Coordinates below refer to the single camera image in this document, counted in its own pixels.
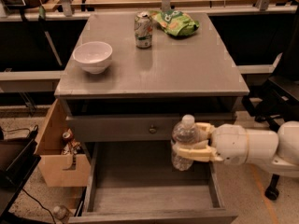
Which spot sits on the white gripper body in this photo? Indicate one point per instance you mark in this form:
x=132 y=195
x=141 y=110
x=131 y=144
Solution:
x=230 y=144

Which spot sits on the bottle on floor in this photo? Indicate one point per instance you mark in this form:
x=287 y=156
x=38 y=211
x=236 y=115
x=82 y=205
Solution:
x=62 y=213

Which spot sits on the cardboard box with items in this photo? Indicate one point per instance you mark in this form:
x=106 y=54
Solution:
x=62 y=164

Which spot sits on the open grey bottom drawer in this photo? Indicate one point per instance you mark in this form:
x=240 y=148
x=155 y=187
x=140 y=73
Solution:
x=136 y=183

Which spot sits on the clear plastic water bottle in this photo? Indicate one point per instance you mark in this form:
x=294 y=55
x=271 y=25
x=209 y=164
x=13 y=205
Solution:
x=185 y=134

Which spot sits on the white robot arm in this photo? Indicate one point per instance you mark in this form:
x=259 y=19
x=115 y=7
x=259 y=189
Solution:
x=274 y=152

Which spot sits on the round metal drawer knob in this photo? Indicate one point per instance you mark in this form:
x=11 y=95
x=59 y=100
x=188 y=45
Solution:
x=152 y=129

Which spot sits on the green chip bag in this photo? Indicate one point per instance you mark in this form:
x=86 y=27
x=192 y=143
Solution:
x=175 y=23

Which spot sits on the grey wooden drawer cabinet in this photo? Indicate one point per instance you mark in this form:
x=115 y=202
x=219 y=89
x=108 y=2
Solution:
x=194 y=75

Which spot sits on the white ceramic bowl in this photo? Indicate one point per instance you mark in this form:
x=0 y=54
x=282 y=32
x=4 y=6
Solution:
x=93 y=57

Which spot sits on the green white soda can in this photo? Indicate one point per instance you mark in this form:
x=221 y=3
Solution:
x=143 y=30

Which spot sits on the soda can in box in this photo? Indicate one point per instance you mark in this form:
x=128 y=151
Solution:
x=67 y=136

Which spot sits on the black office chair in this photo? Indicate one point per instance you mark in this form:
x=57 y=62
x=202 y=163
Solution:
x=277 y=102

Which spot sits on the closed grey upper drawer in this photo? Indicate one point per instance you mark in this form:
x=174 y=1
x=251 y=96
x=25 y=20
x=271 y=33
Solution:
x=113 y=128

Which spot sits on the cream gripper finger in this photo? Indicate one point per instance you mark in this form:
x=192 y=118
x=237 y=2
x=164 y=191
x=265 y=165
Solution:
x=205 y=129
x=201 y=151

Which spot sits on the black cart on left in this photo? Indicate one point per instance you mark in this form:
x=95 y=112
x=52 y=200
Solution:
x=18 y=160

